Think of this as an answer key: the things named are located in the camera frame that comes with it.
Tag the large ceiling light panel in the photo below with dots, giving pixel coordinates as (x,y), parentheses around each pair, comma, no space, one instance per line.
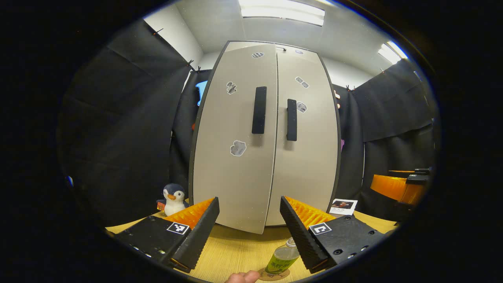
(283,11)

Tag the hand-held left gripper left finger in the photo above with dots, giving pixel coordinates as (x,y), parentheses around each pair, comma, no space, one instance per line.
(200,236)

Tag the small red box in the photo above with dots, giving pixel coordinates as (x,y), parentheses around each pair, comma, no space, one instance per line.
(160,205)

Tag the green label drink bottle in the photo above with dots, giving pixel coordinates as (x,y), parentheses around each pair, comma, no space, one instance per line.
(281,261)

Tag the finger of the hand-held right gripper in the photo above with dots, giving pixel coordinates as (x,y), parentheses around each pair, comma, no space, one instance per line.
(387,186)
(414,192)

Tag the round wooden coaster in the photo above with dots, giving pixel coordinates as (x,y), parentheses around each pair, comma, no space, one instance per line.
(264,276)

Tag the small ceiling light panel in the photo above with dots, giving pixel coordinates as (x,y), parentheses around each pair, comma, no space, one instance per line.
(393,52)

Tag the grey cabinet door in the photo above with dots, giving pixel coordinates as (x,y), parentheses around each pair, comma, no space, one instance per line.
(228,177)
(310,169)

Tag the white photo card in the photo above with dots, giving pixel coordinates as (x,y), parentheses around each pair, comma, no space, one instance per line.
(344,206)

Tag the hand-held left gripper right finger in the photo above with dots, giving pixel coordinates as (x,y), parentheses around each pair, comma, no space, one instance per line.
(300,236)

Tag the grey cabinet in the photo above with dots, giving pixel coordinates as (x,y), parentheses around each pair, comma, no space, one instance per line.
(292,48)

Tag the penguin plush toy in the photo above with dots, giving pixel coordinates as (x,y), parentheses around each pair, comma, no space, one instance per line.
(175,200)

